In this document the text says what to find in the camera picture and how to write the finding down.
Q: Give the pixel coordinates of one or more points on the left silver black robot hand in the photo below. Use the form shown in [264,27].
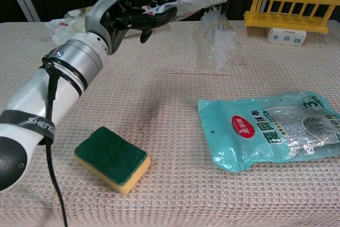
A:
[106,11]

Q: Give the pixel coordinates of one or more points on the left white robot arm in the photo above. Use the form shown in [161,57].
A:
[32,96]

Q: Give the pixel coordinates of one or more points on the green yellow scouring sponge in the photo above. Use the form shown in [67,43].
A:
[111,155]

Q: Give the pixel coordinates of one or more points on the plastic-wrapped sponge multipack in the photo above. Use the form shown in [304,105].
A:
[66,25]

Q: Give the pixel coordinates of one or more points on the teal scrubber cloth package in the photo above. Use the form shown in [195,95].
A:
[239,142]

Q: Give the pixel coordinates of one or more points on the tan rubber band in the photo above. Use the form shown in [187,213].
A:
[212,25]

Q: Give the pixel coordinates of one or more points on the clear plastic tube bundle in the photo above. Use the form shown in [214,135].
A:
[223,43]

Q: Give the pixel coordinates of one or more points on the beige waffle-weave tablecloth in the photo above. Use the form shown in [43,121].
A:
[170,91]

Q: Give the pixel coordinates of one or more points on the small white cardboard box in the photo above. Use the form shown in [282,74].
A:
[285,37]

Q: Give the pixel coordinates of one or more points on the yellow test tube rack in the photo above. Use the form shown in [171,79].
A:
[289,21]

